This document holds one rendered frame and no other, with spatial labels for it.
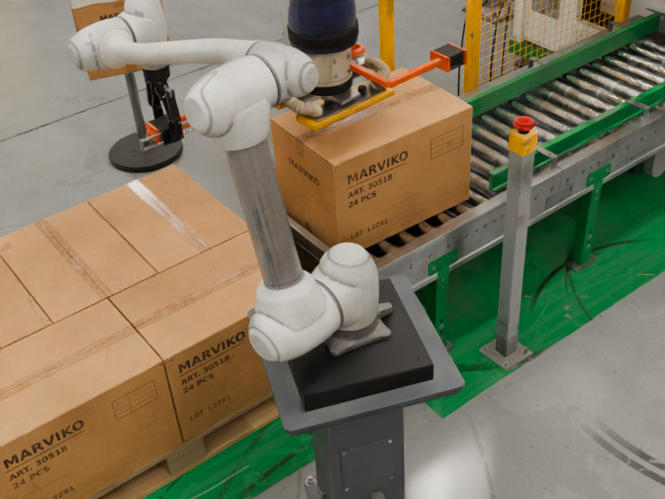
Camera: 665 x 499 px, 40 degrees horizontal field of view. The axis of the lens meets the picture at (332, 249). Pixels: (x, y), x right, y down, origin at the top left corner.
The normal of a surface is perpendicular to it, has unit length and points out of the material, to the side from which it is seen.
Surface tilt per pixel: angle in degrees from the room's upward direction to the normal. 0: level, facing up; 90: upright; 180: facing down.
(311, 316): 74
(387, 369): 3
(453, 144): 90
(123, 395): 90
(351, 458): 90
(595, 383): 0
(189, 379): 90
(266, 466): 0
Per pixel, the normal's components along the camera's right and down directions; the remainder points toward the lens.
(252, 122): 0.66, 0.31
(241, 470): -0.06, -0.79
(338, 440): 0.28, 0.58
